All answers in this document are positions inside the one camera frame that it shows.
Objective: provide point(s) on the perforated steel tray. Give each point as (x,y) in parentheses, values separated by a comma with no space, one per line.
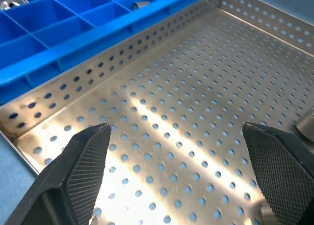
(184,87)

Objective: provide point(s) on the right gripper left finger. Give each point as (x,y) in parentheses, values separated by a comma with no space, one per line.
(61,185)

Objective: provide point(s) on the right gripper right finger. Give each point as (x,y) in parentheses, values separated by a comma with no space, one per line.
(282,173)

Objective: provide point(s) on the metal roller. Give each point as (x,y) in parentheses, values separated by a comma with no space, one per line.
(306,126)
(12,2)
(141,6)

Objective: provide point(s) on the blue compartment plastic tray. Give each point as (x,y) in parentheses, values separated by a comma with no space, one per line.
(73,26)

